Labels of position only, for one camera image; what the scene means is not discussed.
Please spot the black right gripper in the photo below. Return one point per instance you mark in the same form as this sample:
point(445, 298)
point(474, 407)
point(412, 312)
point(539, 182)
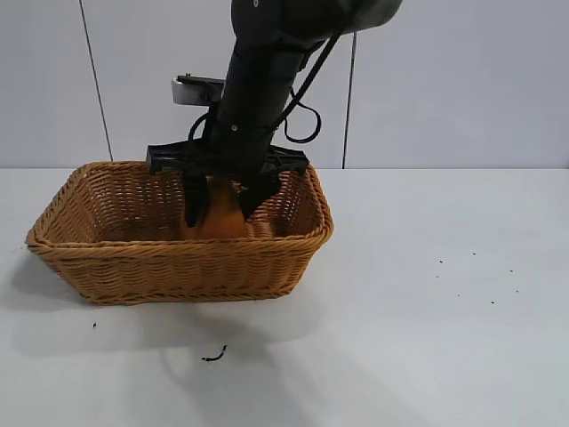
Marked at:
point(235, 147)

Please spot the rectangular woven wicker basket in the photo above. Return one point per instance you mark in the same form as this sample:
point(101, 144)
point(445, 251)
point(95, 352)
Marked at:
point(169, 262)

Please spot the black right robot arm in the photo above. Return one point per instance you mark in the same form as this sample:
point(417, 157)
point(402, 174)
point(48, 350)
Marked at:
point(275, 49)

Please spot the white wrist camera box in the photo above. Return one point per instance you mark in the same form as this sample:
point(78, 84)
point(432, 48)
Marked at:
point(193, 91)

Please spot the small black curved scrap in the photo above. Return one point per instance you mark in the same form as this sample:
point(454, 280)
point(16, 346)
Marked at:
point(214, 355)

